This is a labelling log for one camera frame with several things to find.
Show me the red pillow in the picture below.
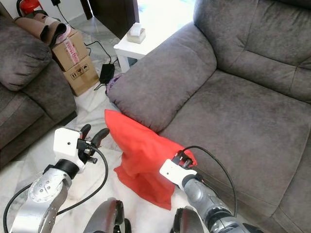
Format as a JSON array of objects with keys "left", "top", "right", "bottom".
[{"left": 104, "top": 109, "right": 197, "bottom": 210}]

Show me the grey fabric sofa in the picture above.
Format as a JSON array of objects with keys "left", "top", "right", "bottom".
[
  {"left": 0, "top": 12, "right": 78, "bottom": 168},
  {"left": 107, "top": 0, "right": 311, "bottom": 233}
]

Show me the cardboard box with black symbols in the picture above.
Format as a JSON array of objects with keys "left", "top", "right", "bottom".
[{"left": 63, "top": 55, "right": 99, "bottom": 96}]

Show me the purple basket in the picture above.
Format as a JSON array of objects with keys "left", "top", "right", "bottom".
[{"left": 106, "top": 73, "right": 122, "bottom": 95}]

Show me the black power adapter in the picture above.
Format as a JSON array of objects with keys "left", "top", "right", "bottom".
[{"left": 99, "top": 63, "right": 116, "bottom": 84}]

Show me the cardboard box with red tape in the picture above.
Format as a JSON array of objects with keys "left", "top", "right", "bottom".
[{"left": 51, "top": 29, "right": 89, "bottom": 72}]

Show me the white side table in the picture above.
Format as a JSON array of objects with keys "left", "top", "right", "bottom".
[{"left": 113, "top": 24, "right": 175, "bottom": 73}]

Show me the white tissue box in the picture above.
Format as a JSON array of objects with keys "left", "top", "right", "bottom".
[{"left": 127, "top": 23, "right": 146, "bottom": 44}]

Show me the brown pink fabric bundle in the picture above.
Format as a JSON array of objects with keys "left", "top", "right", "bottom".
[{"left": 14, "top": 16, "right": 73, "bottom": 48}]

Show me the dark wooden door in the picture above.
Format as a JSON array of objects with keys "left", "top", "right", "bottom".
[{"left": 80, "top": 0, "right": 139, "bottom": 39}]

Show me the red fire extinguisher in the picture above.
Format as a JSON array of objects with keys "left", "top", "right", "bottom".
[{"left": 16, "top": 0, "right": 43, "bottom": 16}]

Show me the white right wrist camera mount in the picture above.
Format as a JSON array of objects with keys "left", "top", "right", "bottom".
[{"left": 159, "top": 158, "right": 197, "bottom": 189}]

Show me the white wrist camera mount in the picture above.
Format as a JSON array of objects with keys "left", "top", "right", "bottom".
[
  {"left": 159, "top": 158, "right": 197, "bottom": 189},
  {"left": 53, "top": 128, "right": 82, "bottom": 162}
]

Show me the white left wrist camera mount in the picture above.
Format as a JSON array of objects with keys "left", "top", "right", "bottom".
[{"left": 53, "top": 128, "right": 82, "bottom": 162}]

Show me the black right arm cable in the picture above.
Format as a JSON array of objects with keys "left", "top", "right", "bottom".
[{"left": 180, "top": 145, "right": 238, "bottom": 216}]

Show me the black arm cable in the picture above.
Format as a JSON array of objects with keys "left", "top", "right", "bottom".
[
  {"left": 180, "top": 145, "right": 238, "bottom": 216},
  {"left": 3, "top": 145, "right": 110, "bottom": 233}
]

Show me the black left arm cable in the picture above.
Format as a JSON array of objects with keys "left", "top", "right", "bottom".
[{"left": 3, "top": 145, "right": 110, "bottom": 233}]

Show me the black adapter cable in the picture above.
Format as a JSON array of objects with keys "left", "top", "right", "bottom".
[{"left": 85, "top": 40, "right": 118, "bottom": 90}]

